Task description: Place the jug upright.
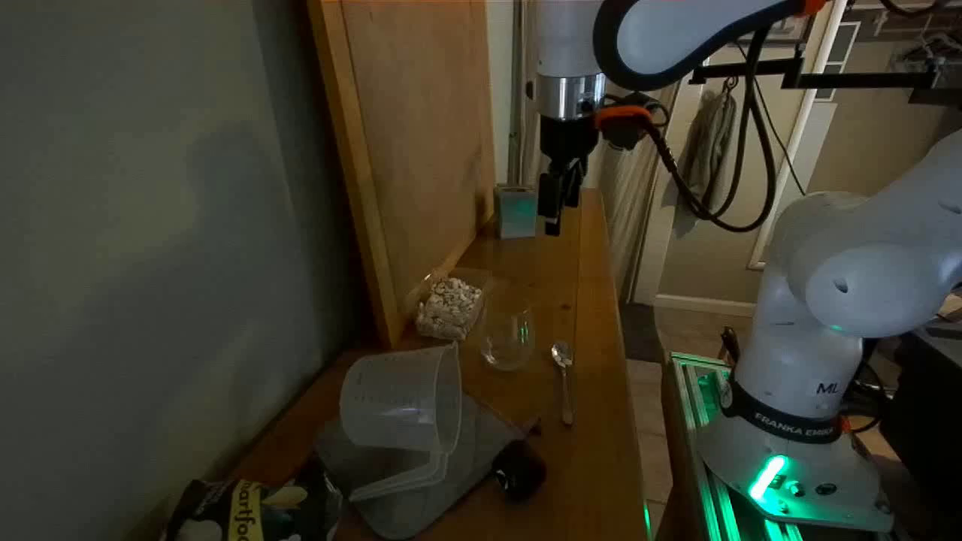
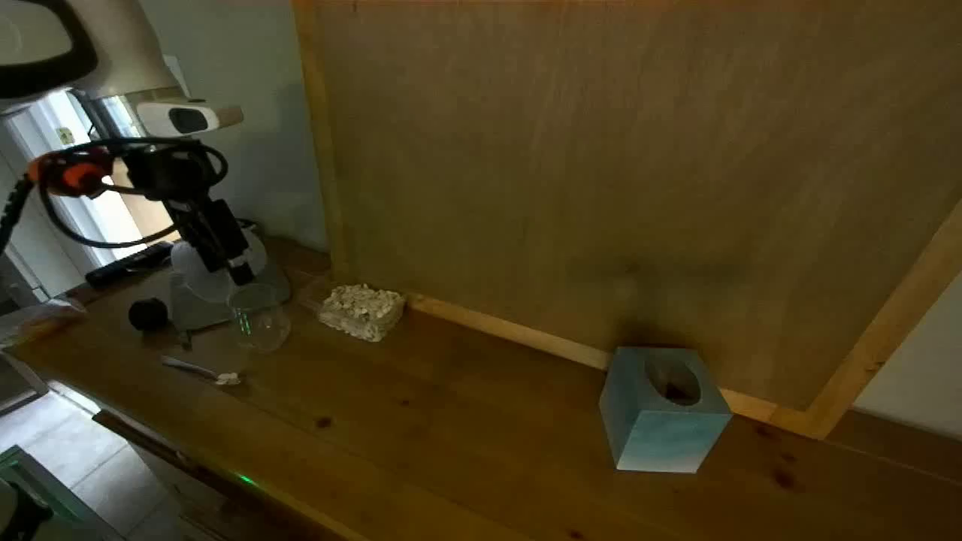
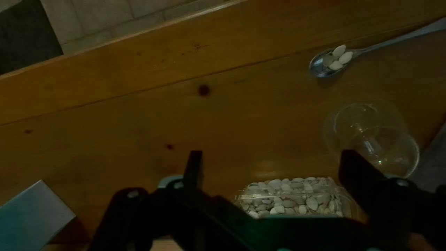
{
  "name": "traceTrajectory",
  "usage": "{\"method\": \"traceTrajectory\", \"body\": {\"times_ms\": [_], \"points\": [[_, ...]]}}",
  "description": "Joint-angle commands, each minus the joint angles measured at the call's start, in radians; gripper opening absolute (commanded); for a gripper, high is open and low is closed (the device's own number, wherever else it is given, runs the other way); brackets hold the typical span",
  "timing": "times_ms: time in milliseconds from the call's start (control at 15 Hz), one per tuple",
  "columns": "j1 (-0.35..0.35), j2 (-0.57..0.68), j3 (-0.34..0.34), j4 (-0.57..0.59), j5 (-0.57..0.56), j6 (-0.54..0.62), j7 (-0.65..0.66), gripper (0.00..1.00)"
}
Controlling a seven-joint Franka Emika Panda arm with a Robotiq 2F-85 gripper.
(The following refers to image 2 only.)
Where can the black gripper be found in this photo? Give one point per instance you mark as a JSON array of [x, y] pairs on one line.
[[183, 175]]

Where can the clear plastic measuring jug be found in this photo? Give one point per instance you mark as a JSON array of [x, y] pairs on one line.
[[260, 319]]

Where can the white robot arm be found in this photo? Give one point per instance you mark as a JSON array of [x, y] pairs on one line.
[[107, 50]]

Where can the grey quilted pot holder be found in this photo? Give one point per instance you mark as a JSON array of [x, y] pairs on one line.
[[204, 298]]

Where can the small black round object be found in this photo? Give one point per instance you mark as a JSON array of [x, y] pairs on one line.
[[148, 316]]

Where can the small spoon with white tip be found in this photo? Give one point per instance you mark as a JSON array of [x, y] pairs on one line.
[[222, 379]]

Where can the light blue wooden block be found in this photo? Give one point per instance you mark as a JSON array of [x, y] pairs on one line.
[[659, 410]]

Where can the large wooden backboard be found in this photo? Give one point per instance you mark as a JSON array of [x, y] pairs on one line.
[[770, 183]]

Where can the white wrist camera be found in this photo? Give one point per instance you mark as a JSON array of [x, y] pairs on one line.
[[186, 119]]

